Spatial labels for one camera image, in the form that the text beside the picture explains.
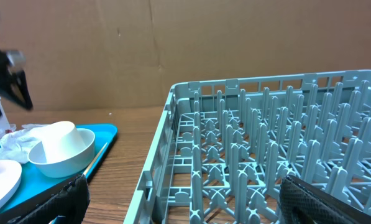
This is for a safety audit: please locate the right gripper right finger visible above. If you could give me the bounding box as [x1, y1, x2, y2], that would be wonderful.
[278, 175, 371, 224]

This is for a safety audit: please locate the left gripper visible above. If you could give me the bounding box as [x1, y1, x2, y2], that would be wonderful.
[0, 49, 33, 117]

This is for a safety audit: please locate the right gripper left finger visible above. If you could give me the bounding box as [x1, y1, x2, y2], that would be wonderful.
[0, 174, 90, 224]

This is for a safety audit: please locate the white paper napkin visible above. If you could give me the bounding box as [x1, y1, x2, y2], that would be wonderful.
[0, 124, 47, 164]

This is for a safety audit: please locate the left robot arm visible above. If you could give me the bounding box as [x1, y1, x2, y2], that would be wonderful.
[0, 50, 33, 117]

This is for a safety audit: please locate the grey dishwasher rack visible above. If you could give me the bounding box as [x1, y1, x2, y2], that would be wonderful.
[124, 70, 371, 223]

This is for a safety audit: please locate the grey bowl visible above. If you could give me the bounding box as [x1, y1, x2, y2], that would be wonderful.
[28, 129, 96, 178]

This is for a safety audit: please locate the wooden chopstick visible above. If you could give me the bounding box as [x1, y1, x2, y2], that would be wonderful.
[83, 143, 107, 175]

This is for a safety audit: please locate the white paper cup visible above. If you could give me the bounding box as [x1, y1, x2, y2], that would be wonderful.
[40, 121, 86, 163]

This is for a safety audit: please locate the small white plate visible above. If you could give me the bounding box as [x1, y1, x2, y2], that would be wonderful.
[0, 160, 22, 208]

